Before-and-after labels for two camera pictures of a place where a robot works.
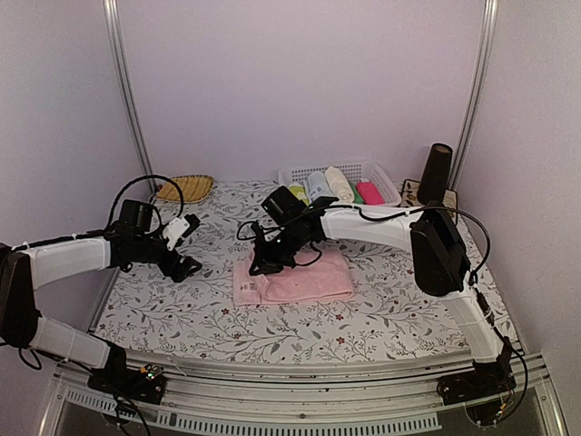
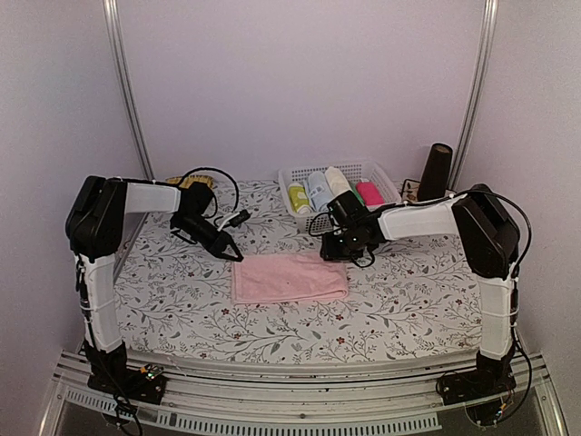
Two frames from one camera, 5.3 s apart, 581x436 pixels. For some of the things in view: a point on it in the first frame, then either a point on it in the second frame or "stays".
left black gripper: [169, 267] -> [221, 243]
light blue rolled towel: [318, 186] stays
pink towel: [326, 278] stays
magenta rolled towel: [369, 193] stays
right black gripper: [261, 266] -> [329, 251]
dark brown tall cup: [433, 178] stays
